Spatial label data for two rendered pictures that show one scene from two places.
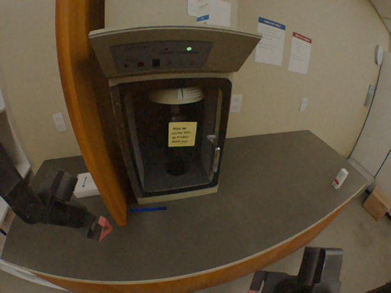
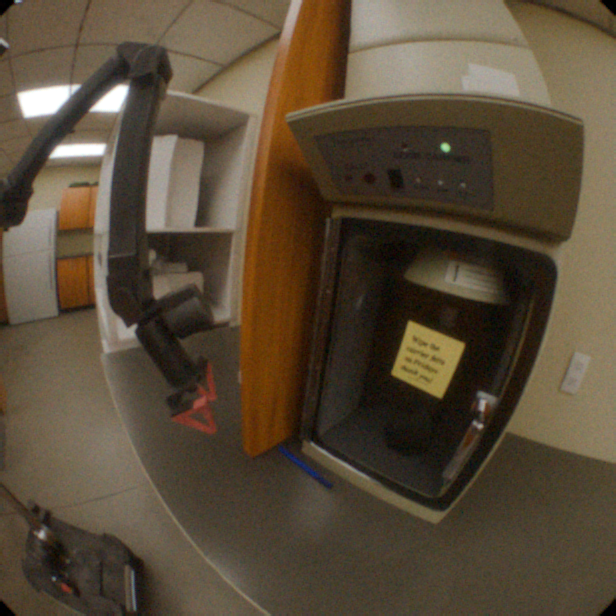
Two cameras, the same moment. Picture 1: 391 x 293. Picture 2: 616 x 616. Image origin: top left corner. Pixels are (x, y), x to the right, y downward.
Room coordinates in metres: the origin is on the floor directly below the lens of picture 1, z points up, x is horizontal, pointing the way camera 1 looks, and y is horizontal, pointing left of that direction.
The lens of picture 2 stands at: (0.12, -0.10, 1.36)
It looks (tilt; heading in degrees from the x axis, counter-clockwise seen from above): 16 degrees down; 55
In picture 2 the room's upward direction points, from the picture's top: 6 degrees clockwise
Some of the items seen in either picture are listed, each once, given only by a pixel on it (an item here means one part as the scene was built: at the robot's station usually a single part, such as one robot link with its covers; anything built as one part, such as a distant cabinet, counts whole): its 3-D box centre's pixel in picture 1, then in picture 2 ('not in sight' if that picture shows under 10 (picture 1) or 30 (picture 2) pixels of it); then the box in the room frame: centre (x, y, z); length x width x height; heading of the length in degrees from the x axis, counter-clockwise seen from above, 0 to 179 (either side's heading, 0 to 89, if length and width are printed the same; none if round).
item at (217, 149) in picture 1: (213, 156); (466, 441); (0.40, -0.06, 1.17); 0.05 x 0.03 x 0.10; 15
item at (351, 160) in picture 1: (354, 178); not in sight; (1.20, -2.53, 0.17); 0.60 x 0.42 x 0.33; 14
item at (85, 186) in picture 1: (91, 183); not in sight; (0.42, 0.46, 0.96); 0.16 x 0.12 x 0.04; 111
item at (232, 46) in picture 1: (177, 49); (432, 156); (0.35, 0.04, 1.46); 0.32 x 0.11 x 0.10; 106
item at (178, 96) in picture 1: (176, 147); (405, 385); (0.40, 0.06, 1.19); 0.30 x 0.01 x 0.40; 105
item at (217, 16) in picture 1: (213, 15); (494, 99); (0.37, -0.03, 1.54); 0.05 x 0.05 x 0.06; 29
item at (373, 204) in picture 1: (377, 203); not in sight; (0.64, -2.72, 0.14); 0.41 x 0.33 x 0.29; 22
